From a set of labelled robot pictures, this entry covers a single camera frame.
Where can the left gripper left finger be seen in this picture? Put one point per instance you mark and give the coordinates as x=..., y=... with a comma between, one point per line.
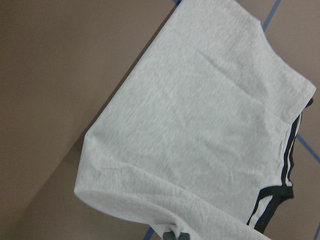
x=169, y=236

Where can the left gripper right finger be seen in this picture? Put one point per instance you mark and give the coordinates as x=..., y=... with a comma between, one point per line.
x=184, y=236

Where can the grey cartoon print t-shirt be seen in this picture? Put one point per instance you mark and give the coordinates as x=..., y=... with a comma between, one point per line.
x=199, y=137

